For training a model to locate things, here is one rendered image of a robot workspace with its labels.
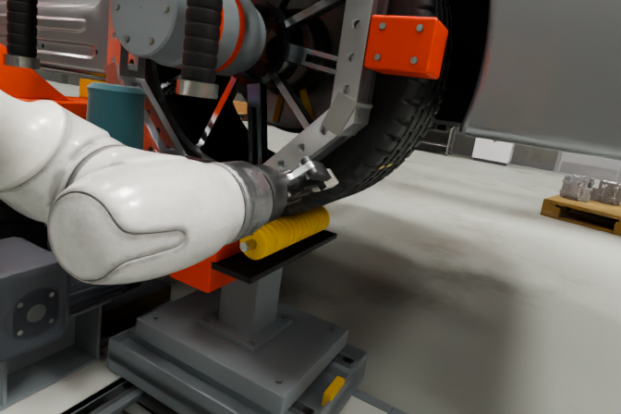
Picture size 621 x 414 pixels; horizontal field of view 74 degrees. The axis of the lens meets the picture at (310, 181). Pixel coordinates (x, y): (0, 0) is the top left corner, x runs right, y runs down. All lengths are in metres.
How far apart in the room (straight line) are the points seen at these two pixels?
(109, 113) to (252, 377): 0.55
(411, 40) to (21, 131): 0.44
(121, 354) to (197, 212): 0.75
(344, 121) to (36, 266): 0.61
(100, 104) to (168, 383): 0.58
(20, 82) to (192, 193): 0.73
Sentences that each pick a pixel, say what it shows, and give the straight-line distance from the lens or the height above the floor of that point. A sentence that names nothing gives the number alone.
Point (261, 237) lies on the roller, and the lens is 0.70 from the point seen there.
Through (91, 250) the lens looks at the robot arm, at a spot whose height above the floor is 0.63.
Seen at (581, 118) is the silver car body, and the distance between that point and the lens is 0.69.
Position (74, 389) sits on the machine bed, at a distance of 1.13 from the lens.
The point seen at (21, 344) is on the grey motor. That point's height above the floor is 0.26.
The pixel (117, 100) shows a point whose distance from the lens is 0.73.
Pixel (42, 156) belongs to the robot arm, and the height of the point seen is 0.68.
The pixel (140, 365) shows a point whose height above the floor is 0.15.
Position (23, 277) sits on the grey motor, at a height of 0.39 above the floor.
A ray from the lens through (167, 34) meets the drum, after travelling 0.60.
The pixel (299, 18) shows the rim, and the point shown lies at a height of 0.90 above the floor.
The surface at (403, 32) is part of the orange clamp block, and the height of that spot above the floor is 0.86.
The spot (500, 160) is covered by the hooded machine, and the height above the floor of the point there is 0.10.
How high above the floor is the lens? 0.76
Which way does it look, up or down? 11 degrees down
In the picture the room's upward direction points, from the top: 8 degrees clockwise
